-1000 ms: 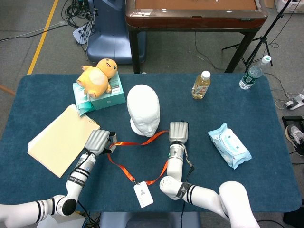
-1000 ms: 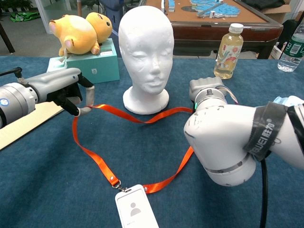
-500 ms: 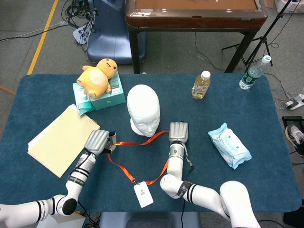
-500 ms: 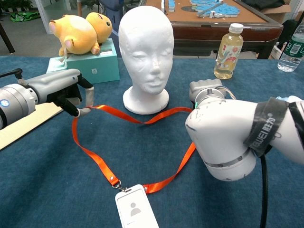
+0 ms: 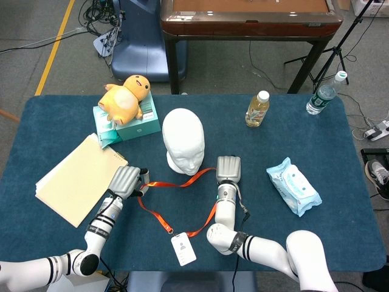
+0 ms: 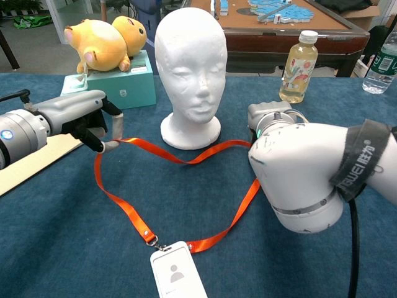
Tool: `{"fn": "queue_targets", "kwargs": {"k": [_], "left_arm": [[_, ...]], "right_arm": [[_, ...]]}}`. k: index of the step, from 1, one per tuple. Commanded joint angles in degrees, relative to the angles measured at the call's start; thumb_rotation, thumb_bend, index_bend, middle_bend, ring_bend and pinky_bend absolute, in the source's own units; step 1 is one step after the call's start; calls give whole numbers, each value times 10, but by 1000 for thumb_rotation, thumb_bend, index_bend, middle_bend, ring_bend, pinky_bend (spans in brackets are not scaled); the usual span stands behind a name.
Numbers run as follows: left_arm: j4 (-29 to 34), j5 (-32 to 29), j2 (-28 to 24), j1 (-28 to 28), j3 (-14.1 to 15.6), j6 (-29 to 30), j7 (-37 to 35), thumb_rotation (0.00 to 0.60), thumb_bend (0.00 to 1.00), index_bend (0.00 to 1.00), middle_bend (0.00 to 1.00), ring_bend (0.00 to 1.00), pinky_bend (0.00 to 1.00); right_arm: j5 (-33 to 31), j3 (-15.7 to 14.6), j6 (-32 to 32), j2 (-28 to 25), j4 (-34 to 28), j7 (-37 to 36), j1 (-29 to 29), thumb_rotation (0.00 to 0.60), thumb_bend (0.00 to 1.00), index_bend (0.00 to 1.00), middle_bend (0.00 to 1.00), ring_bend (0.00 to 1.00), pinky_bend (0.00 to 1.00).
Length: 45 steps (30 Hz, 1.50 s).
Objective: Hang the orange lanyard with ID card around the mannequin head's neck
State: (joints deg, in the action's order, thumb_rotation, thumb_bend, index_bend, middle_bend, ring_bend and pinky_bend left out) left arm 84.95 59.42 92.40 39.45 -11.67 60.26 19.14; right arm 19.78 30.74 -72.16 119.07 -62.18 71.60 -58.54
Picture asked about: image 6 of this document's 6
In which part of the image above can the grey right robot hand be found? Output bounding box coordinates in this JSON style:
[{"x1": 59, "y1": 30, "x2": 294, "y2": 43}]
[{"x1": 247, "y1": 101, "x2": 294, "y2": 131}]

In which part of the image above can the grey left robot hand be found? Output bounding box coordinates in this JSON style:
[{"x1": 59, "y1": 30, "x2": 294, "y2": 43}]
[{"x1": 37, "y1": 89, "x2": 125, "y2": 153}]

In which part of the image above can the orange lanyard strap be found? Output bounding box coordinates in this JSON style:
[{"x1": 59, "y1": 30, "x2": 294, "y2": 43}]
[{"x1": 94, "y1": 137, "x2": 261, "y2": 254}]

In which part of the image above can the white badge card holder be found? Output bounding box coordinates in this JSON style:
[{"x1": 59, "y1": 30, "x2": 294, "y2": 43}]
[{"x1": 149, "y1": 240, "x2": 208, "y2": 298}]

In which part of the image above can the white foam mannequin head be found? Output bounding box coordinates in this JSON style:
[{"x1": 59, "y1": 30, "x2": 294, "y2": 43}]
[{"x1": 154, "y1": 7, "x2": 228, "y2": 150}]

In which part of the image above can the teal tissue pack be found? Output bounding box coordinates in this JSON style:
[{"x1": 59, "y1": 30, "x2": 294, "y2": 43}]
[{"x1": 60, "y1": 73, "x2": 91, "y2": 96}]

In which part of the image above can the yellow tea bottle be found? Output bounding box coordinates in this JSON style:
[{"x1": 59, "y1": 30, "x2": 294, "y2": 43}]
[{"x1": 279, "y1": 30, "x2": 319, "y2": 104}]

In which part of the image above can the teal cardboard box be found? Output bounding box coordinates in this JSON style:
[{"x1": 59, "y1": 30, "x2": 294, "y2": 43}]
[{"x1": 86, "y1": 49, "x2": 157, "y2": 110}]

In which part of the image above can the yellow plush toy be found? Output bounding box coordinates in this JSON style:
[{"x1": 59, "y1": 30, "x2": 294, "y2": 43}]
[{"x1": 64, "y1": 16, "x2": 148, "y2": 75}]

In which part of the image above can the brown wooden mahjong table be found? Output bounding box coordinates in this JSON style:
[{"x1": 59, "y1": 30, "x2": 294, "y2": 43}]
[{"x1": 189, "y1": 0, "x2": 371, "y2": 78}]

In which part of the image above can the beige notebook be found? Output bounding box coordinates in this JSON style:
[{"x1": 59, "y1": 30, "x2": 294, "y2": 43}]
[{"x1": 0, "y1": 133, "x2": 83, "y2": 197}]

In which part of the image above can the brown wooden furniture leg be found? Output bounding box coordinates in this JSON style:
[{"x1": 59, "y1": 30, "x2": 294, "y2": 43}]
[{"x1": 0, "y1": 29, "x2": 20, "y2": 70}]

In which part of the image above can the green bag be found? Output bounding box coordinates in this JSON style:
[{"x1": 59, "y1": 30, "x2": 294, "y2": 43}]
[{"x1": 12, "y1": 15, "x2": 53, "y2": 29}]

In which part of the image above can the blue mahjong tiles heap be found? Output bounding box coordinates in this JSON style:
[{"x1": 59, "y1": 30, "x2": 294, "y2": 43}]
[{"x1": 219, "y1": 0, "x2": 314, "y2": 24}]

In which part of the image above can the blue machine housing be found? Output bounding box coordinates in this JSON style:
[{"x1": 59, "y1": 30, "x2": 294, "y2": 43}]
[{"x1": 129, "y1": 0, "x2": 164, "y2": 49}]

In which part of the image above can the green plant row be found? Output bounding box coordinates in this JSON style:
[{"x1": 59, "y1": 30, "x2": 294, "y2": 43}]
[{"x1": 0, "y1": 0, "x2": 43, "y2": 16}]

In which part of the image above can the clear water bottle green label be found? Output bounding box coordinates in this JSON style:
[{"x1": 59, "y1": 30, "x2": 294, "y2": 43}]
[{"x1": 362, "y1": 30, "x2": 397, "y2": 94}]

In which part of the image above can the black bag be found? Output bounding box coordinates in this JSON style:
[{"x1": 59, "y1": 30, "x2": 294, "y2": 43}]
[{"x1": 361, "y1": 24, "x2": 392, "y2": 78}]

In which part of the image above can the brown cardboard box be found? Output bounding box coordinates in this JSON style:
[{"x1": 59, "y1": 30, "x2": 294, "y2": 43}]
[{"x1": 328, "y1": 0, "x2": 382, "y2": 30}]

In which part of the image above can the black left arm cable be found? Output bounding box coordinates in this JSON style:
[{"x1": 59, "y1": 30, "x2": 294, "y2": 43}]
[{"x1": 0, "y1": 89, "x2": 31, "y2": 108}]

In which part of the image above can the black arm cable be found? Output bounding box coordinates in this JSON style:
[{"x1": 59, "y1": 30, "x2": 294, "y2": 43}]
[
  {"x1": 0, "y1": 89, "x2": 31, "y2": 108},
  {"x1": 347, "y1": 198, "x2": 361, "y2": 298}
]

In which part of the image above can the black velcro strap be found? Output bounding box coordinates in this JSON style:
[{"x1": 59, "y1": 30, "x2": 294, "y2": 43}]
[{"x1": 328, "y1": 119, "x2": 393, "y2": 202}]

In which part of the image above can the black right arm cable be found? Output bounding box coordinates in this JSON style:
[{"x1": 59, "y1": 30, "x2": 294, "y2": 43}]
[{"x1": 347, "y1": 198, "x2": 361, "y2": 298}]

